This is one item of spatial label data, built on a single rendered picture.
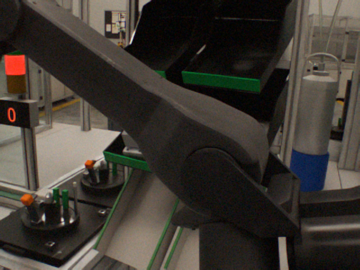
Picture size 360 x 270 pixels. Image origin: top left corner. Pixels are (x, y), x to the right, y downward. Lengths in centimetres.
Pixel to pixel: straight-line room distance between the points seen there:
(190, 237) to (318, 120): 81
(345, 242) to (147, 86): 15
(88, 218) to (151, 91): 75
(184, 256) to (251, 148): 53
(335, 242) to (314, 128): 118
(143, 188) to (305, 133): 79
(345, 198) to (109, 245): 60
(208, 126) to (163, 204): 56
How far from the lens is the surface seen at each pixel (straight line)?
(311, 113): 139
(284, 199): 22
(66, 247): 84
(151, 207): 76
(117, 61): 24
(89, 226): 92
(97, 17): 1215
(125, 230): 77
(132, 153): 65
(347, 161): 180
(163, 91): 23
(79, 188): 112
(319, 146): 143
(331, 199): 24
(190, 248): 73
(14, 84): 103
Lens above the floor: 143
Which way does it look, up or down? 16 degrees down
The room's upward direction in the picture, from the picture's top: 3 degrees clockwise
